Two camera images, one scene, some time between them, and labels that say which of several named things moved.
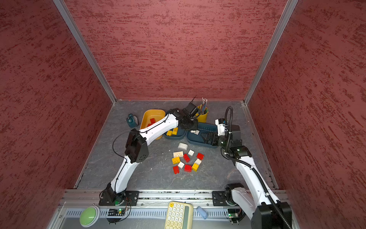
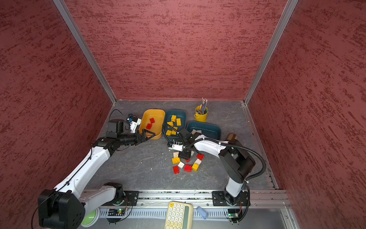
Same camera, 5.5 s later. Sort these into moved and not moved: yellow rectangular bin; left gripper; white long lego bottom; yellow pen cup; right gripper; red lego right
Moved: right gripper; left gripper
Not moved: yellow pen cup; white long lego bottom; red lego right; yellow rectangular bin
